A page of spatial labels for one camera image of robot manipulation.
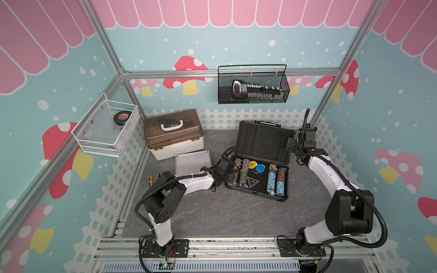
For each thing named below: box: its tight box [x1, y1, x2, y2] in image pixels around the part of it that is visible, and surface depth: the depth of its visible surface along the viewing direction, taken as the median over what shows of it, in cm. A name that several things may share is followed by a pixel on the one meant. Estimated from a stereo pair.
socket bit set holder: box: [232, 79, 282, 101], surface depth 91 cm
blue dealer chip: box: [255, 163, 266, 173], surface depth 99 cm
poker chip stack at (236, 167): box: [232, 158, 242, 186], surface depth 98 cm
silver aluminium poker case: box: [175, 150, 213, 177], surface depth 100 cm
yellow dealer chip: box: [248, 160, 257, 169], surface depth 100 cm
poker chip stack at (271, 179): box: [266, 163, 278, 196], surface depth 92 cm
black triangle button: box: [246, 176, 261, 189], surface depth 93 cm
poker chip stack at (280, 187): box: [276, 167, 288, 197], surface depth 91 cm
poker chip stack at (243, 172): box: [238, 158, 251, 185], surface depth 96 cm
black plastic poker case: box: [224, 120, 296, 202], surface depth 99 cm
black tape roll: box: [113, 110, 133, 126], surface depth 81 cm
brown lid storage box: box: [143, 109, 205, 161], surface depth 96 cm
